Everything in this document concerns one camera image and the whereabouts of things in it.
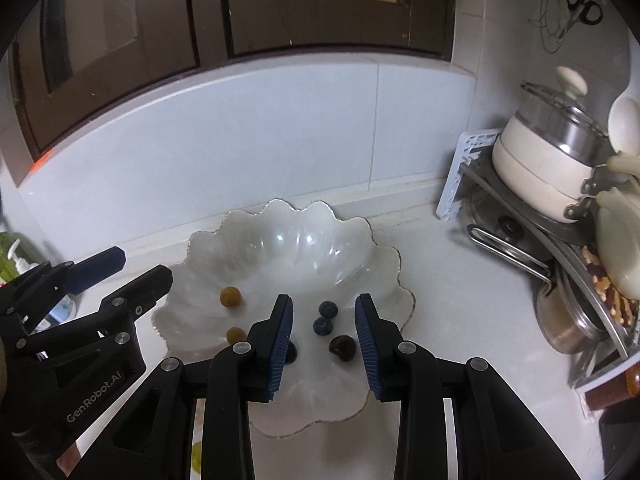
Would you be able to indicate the cream pot with glass lid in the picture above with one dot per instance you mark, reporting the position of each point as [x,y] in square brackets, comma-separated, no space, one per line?
[545,160]

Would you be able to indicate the steel pot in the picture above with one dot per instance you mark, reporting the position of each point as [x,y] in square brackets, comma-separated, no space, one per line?
[565,320]

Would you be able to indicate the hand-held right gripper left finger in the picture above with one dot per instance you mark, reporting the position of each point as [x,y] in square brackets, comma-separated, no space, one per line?
[280,350]

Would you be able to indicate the black scissors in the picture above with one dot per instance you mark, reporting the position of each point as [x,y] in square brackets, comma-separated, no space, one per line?
[582,7]

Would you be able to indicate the brown wooden window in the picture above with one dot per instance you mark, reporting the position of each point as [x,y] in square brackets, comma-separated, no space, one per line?
[210,10]

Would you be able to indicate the blueberry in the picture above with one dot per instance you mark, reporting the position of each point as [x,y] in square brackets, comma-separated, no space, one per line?
[328,308]
[322,326]

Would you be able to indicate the white scalloped bowl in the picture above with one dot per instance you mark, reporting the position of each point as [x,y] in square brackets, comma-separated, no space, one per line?
[300,260]

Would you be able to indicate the white rice spoon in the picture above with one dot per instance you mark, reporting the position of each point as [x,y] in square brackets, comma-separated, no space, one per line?
[625,120]

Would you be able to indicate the dark purple grape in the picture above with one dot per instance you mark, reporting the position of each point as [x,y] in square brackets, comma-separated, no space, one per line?
[290,352]

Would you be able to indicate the glass sauce jar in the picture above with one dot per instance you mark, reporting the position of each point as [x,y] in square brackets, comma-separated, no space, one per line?
[615,385]

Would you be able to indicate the tan longan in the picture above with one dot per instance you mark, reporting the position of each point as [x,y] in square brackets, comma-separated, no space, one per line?
[231,296]
[233,334]

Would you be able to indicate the cream kettle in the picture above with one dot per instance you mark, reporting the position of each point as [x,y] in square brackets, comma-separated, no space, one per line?
[617,240]

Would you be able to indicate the dark plum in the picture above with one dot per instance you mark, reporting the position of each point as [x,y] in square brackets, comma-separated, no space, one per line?
[342,346]

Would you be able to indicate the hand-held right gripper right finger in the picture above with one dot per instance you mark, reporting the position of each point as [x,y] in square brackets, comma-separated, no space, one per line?
[367,350]

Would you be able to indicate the steel lid with black knob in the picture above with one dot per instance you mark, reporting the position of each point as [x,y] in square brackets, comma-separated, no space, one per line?
[505,227]

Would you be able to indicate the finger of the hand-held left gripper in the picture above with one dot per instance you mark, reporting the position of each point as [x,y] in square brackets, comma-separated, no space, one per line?
[145,290]
[100,265]

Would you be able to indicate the grey corner shelf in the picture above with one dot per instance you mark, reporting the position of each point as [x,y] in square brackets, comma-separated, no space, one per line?
[462,175]

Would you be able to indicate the green dish soap bottle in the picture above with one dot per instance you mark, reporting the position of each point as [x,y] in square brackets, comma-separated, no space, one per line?
[6,245]

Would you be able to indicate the patterned trivet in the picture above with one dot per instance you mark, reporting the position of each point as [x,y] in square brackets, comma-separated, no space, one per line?
[607,285]

